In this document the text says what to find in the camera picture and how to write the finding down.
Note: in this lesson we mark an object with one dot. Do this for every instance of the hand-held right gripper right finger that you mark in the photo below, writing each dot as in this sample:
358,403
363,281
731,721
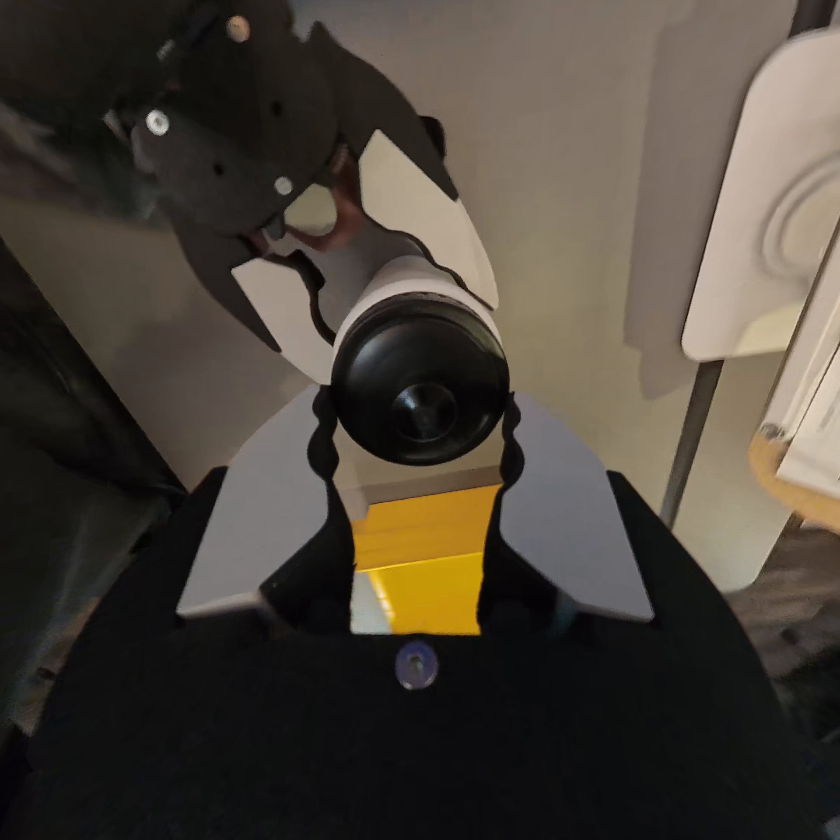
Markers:
571,525

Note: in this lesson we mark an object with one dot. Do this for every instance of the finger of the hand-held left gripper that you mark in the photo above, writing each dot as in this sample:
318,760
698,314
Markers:
282,302
426,203

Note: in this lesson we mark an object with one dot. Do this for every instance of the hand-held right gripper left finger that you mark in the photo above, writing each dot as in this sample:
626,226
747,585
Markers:
262,525

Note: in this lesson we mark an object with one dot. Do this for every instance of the black bottle lid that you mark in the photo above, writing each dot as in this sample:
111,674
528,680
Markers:
394,367

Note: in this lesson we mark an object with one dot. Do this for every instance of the yellow plastic bin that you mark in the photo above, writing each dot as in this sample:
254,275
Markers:
426,577

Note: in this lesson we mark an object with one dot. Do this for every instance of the printed instruction sheet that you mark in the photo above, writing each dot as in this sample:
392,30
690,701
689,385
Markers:
814,394

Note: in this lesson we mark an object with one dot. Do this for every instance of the instruction sheet on stand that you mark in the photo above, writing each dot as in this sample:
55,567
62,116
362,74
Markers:
741,229

